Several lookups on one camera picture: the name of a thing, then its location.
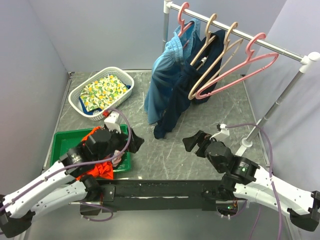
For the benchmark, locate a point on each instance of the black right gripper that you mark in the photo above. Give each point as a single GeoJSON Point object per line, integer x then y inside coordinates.
{"type": "Point", "coordinates": [189, 142]}

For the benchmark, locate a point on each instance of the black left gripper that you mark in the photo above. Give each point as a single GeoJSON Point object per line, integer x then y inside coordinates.
{"type": "Point", "coordinates": [135, 142]}

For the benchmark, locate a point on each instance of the navy blue shorts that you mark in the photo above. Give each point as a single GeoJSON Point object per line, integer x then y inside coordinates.
{"type": "Point", "coordinates": [178, 101]}

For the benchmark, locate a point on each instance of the beige hanger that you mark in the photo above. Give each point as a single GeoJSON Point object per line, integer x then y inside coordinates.
{"type": "Point", "coordinates": [208, 38]}
{"type": "Point", "coordinates": [227, 46]}

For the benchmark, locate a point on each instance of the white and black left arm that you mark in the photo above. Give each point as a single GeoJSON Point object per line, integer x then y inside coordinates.
{"type": "Point", "coordinates": [67, 180]}

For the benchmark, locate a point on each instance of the pink patterned shorts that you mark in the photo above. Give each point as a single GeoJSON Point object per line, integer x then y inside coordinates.
{"type": "Point", "coordinates": [117, 158]}

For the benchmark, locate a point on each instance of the orange shorts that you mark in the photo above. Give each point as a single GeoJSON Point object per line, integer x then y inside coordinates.
{"type": "Point", "coordinates": [101, 170]}

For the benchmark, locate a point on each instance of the light blue shorts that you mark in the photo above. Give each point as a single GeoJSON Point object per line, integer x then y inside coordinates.
{"type": "Point", "coordinates": [167, 69]}

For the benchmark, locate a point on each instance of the pink hanger with blue shorts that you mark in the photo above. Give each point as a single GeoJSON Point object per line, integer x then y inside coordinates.
{"type": "Point", "coordinates": [185, 29]}

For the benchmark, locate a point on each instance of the floral patterned cloth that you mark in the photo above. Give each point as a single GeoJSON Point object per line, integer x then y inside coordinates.
{"type": "Point", "coordinates": [107, 80]}

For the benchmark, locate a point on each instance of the white laundry basket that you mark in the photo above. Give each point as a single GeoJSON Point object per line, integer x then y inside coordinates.
{"type": "Point", "coordinates": [75, 93]}

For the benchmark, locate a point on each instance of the green plastic tray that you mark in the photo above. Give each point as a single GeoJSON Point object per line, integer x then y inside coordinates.
{"type": "Point", "coordinates": [65, 140]}

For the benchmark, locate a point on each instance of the white clothes rack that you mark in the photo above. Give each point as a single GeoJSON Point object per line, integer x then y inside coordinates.
{"type": "Point", "coordinates": [257, 49]}

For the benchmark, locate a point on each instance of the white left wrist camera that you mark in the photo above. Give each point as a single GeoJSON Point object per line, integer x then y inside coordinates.
{"type": "Point", "coordinates": [112, 121]}

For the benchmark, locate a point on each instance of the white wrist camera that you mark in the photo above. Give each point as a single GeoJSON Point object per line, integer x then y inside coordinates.
{"type": "Point", "coordinates": [222, 134]}
{"type": "Point", "coordinates": [112, 121]}

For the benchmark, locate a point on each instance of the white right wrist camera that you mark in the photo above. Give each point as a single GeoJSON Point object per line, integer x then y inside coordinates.
{"type": "Point", "coordinates": [222, 134]}

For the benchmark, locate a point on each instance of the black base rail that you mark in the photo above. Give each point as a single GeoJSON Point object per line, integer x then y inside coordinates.
{"type": "Point", "coordinates": [138, 195]}

